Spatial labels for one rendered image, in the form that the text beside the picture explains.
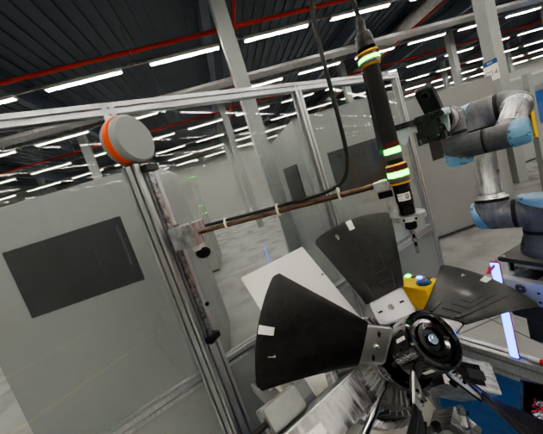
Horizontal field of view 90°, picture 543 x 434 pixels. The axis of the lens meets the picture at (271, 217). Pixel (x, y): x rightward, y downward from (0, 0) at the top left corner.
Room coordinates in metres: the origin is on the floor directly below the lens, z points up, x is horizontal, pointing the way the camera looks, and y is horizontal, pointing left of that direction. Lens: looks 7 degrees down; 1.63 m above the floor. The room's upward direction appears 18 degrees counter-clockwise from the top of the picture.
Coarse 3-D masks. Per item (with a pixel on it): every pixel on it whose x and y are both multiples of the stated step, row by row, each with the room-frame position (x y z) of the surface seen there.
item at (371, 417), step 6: (384, 384) 0.54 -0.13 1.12; (384, 390) 0.54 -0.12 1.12; (378, 396) 0.53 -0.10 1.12; (378, 402) 0.52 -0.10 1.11; (372, 408) 0.51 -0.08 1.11; (378, 408) 0.51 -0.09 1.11; (372, 414) 0.50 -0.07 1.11; (366, 420) 0.49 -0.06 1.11; (372, 420) 0.49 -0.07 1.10; (366, 426) 0.48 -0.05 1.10; (372, 426) 0.48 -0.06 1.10; (360, 432) 0.47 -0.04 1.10; (366, 432) 0.47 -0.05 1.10
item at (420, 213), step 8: (376, 184) 0.60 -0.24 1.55; (384, 184) 0.60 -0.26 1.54; (376, 192) 0.61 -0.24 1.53; (384, 192) 0.59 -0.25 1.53; (392, 192) 0.61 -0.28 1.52; (392, 200) 0.59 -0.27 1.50; (392, 208) 0.60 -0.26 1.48; (416, 208) 0.61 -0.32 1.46; (392, 216) 0.60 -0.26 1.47; (400, 216) 0.59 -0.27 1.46; (408, 216) 0.57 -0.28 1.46; (416, 216) 0.56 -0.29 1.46; (424, 216) 0.57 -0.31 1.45
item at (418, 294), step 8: (408, 280) 1.05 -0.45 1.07; (416, 280) 1.03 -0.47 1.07; (432, 280) 0.99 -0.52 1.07; (408, 288) 1.00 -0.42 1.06; (416, 288) 0.97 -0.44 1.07; (424, 288) 0.95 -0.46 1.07; (432, 288) 0.96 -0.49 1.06; (408, 296) 1.01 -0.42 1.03; (416, 296) 0.98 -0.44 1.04; (424, 296) 0.95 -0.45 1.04; (416, 304) 0.98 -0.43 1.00; (424, 304) 0.95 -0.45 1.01
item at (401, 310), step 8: (400, 288) 0.62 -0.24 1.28; (384, 296) 0.63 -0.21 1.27; (392, 296) 0.62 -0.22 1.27; (400, 296) 0.61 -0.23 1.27; (376, 304) 0.64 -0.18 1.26; (384, 304) 0.62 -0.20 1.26; (392, 304) 0.61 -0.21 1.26; (400, 304) 0.60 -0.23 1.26; (408, 304) 0.59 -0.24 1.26; (376, 312) 0.63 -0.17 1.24; (384, 312) 0.62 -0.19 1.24; (392, 312) 0.61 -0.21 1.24; (400, 312) 0.60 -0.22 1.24; (408, 312) 0.59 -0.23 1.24; (384, 320) 0.61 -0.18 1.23; (392, 320) 0.60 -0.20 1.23
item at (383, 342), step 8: (368, 328) 0.54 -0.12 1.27; (376, 328) 0.54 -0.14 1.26; (384, 328) 0.54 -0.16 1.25; (368, 336) 0.54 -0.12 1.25; (376, 336) 0.54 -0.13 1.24; (384, 336) 0.54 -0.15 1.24; (368, 344) 0.54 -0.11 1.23; (384, 344) 0.54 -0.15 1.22; (368, 352) 0.54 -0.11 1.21; (376, 352) 0.54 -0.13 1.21; (384, 352) 0.54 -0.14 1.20; (360, 360) 0.54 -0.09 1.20; (368, 360) 0.54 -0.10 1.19; (376, 360) 0.54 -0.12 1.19; (384, 360) 0.54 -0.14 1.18
